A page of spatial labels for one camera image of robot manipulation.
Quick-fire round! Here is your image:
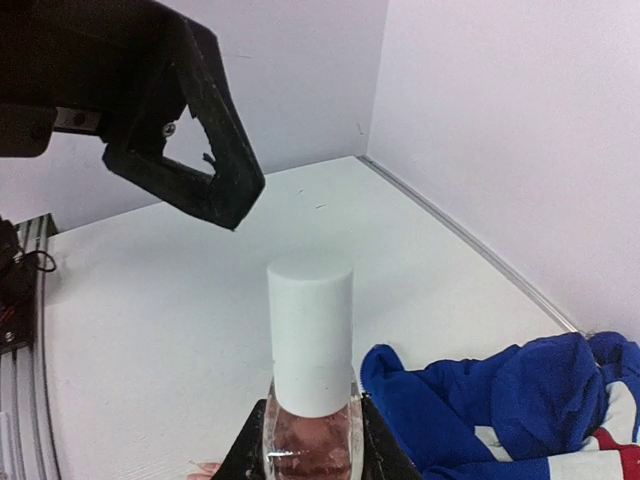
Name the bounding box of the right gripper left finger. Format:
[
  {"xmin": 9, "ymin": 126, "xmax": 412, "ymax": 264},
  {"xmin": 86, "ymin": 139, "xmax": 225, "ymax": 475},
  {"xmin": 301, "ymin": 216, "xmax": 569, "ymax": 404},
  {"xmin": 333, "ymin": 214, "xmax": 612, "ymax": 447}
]
[{"xmin": 212, "ymin": 399, "xmax": 266, "ymax": 480}]

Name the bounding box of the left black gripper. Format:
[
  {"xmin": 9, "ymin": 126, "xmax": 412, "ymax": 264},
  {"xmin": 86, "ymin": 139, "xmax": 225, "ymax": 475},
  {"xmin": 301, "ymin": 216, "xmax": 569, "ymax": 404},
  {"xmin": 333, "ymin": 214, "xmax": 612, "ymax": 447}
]
[{"xmin": 1, "ymin": 1, "xmax": 235, "ymax": 230}]

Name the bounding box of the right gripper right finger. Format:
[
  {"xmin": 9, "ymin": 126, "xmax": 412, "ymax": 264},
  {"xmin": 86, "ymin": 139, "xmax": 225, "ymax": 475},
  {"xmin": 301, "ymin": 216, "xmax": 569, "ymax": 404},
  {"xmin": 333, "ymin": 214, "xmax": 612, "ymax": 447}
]
[{"xmin": 361, "ymin": 394, "xmax": 422, "ymax": 480}]

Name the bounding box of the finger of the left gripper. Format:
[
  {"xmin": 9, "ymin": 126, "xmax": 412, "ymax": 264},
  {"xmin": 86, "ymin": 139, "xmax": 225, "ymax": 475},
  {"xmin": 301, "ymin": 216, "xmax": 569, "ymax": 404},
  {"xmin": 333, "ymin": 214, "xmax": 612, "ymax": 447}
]
[{"xmin": 149, "ymin": 1, "xmax": 265, "ymax": 230}]

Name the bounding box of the pink nail polish bottle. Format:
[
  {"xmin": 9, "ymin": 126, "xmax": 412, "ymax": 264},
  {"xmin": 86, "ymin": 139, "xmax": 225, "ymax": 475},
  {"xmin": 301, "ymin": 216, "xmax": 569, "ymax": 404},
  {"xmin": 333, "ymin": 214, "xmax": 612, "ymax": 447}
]
[{"xmin": 261, "ymin": 376, "xmax": 364, "ymax": 479}]

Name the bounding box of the white nail polish cap brush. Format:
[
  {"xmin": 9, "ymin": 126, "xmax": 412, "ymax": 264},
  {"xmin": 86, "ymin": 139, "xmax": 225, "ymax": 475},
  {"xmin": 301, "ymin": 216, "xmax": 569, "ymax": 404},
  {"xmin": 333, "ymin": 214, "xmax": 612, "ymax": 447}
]
[{"xmin": 267, "ymin": 250, "xmax": 354, "ymax": 418}]

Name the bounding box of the mannequin hand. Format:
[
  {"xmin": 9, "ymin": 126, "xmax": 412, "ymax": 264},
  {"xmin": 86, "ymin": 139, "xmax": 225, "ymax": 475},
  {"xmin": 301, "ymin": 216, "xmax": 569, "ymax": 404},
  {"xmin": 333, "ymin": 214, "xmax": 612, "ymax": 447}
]
[{"xmin": 186, "ymin": 462, "xmax": 221, "ymax": 480}]

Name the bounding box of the blue red white jacket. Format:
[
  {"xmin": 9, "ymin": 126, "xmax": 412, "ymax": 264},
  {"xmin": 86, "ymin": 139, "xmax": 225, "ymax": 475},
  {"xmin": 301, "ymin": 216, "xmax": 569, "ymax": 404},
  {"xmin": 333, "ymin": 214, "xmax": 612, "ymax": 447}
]
[{"xmin": 360, "ymin": 332, "xmax": 639, "ymax": 479}]

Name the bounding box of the aluminium table front rail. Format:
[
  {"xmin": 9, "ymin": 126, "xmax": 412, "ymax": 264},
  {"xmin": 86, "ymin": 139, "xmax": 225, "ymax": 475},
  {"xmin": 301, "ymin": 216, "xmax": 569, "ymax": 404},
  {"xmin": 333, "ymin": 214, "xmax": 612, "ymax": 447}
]
[{"xmin": 1, "ymin": 214, "xmax": 61, "ymax": 479}]

